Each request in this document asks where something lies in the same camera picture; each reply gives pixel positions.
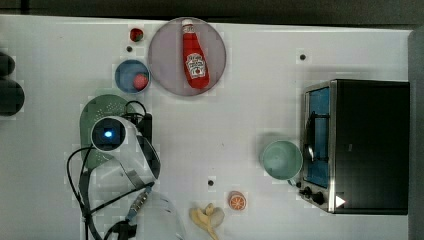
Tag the red strawberry in bowl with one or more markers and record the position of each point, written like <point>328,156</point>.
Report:
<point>140,81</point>

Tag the green oval strainer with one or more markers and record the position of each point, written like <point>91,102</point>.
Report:
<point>97,108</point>

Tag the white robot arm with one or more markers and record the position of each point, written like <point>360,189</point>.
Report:
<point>119,202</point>

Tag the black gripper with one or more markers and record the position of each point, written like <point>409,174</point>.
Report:
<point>144,126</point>

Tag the green mug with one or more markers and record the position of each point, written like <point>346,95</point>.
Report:
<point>282,160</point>

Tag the black round object upper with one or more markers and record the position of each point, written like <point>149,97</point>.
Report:
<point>7,65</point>

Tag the red ketchup bottle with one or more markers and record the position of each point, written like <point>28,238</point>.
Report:
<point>194,61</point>

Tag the black toaster oven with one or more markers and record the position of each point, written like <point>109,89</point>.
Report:
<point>355,147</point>

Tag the black round object lower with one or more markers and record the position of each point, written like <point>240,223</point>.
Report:
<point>12,97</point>

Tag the red strawberry on table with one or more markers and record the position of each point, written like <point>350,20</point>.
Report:
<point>136,34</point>

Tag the purple round plate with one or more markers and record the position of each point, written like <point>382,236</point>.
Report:
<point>165,56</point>

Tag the black round object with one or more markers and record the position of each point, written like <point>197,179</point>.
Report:
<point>12,97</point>
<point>7,65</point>

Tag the blue small bowl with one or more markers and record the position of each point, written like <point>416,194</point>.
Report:
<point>126,72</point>

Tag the orange slice toy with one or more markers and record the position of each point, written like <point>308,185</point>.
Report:
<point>237,201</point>

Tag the peeled banana toy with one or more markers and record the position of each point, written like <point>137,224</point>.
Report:
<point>208,219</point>

